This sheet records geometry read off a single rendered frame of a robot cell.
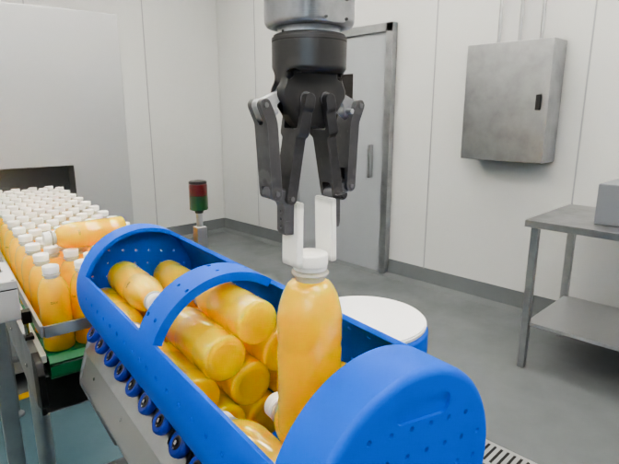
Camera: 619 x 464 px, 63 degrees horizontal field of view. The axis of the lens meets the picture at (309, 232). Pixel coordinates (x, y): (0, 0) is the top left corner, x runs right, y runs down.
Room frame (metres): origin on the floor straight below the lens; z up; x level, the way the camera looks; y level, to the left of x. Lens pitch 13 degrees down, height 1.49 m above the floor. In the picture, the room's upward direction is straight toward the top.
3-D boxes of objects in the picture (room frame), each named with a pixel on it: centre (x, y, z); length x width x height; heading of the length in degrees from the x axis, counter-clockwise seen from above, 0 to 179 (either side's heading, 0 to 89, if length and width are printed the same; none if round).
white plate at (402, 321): (1.07, -0.13, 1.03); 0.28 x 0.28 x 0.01
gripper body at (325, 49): (0.53, 0.00, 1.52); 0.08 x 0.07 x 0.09; 127
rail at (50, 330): (1.26, 0.49, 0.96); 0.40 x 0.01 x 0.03; 127
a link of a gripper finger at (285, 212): (0.51, 0.03, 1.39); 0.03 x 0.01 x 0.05; 127
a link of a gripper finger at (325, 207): (0.54, -0.02, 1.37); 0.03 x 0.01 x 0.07; 37
